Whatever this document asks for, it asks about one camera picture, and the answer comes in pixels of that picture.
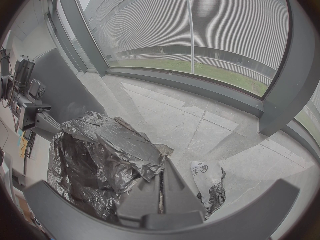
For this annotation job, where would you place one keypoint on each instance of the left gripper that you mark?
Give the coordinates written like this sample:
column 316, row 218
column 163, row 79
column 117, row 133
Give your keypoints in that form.
column 28, row 115

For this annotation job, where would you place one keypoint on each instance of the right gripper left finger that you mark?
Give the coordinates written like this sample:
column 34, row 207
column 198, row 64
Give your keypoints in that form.
column 145, row 199

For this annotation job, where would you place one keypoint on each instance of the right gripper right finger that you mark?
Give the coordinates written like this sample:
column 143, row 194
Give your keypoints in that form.
column 178, row 196

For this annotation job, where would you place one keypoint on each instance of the black plastic bag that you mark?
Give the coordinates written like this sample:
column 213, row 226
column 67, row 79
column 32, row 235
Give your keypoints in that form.
column 100, row 156

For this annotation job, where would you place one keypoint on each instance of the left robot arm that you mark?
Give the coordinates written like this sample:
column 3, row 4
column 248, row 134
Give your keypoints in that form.
column 21, row 71

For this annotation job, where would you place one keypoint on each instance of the crumpled black plastic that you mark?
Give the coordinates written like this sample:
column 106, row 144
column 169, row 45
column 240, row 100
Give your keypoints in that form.
column 216, row 196

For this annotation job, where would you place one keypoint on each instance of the clear printed wrapper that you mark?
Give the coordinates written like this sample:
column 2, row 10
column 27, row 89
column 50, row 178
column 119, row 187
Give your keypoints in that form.
column 200, row 181

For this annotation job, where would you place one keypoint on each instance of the window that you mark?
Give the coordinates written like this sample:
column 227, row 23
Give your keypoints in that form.
column 175, row 80

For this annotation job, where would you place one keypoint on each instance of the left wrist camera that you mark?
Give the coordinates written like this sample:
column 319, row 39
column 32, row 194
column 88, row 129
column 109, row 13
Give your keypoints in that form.
column 38, row 89

